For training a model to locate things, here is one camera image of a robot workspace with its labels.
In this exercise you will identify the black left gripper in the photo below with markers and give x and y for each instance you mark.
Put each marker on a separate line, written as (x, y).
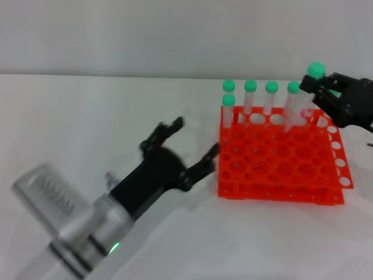
(151, 181)

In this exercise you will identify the orange test tube rack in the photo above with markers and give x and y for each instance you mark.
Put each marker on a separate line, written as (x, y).
(279, 163)

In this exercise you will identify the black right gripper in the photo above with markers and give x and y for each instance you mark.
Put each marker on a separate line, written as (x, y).
(358, 102)

